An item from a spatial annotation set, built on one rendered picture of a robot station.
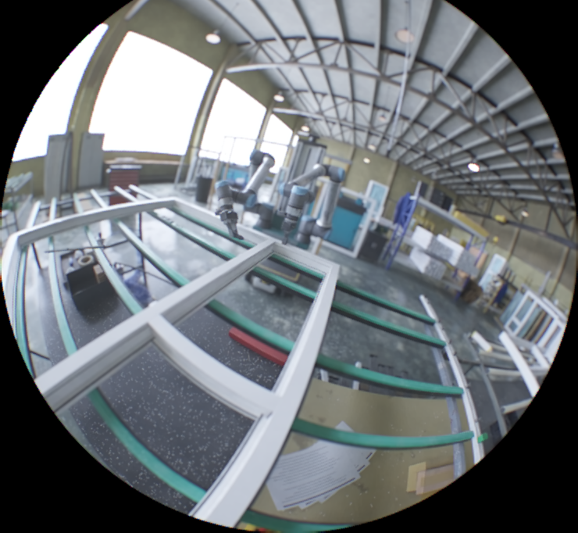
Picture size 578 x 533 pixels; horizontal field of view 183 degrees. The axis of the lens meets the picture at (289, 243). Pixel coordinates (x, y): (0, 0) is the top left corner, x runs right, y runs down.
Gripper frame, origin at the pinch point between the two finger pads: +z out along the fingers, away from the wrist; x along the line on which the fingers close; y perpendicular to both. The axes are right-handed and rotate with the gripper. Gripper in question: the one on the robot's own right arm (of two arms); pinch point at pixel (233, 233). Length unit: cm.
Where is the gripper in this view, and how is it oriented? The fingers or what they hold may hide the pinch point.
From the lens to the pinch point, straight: 110.9
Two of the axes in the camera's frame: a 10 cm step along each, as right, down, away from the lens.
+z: 2.8, 9.6, 0.2
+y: 9.2, -2.6, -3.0
